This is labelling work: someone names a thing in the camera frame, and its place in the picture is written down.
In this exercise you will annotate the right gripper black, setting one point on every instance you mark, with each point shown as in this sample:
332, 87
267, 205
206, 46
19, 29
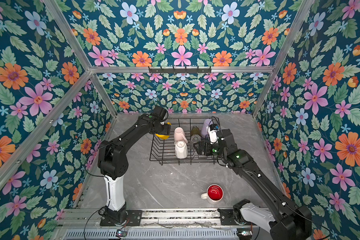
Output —
207, 146

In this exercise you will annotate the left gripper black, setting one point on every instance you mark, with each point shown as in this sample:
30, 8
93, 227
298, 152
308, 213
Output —
167, 129

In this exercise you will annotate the yellow mug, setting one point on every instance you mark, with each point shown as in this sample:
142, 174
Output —
162, 137

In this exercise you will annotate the clear glass cup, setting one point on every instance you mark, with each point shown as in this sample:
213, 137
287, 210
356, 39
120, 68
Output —
195, 139

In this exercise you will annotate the black wire dish rack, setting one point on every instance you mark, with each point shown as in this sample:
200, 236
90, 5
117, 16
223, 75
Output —
163, 151

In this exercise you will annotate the lilac plastic cup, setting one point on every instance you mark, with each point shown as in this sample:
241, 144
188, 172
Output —
205, 128

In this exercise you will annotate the amber textured glass cup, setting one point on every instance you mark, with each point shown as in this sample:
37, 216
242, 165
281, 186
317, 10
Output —
195, 131

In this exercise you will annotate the white mug red inside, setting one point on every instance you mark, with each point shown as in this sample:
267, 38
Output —
214, 194

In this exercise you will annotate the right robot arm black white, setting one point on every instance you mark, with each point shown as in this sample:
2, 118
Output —
283, 218

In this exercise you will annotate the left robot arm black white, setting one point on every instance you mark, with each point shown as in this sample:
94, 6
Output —
113, 162

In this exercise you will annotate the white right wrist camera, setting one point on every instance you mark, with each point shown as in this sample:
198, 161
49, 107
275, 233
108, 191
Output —
213, 133

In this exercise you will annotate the black hook rail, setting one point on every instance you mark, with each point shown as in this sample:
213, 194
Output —
180, 70

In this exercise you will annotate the aluminium frame post back left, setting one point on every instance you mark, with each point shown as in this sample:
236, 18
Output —
88, 73

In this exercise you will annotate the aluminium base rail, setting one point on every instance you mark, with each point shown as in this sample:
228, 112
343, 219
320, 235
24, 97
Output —
178, 218

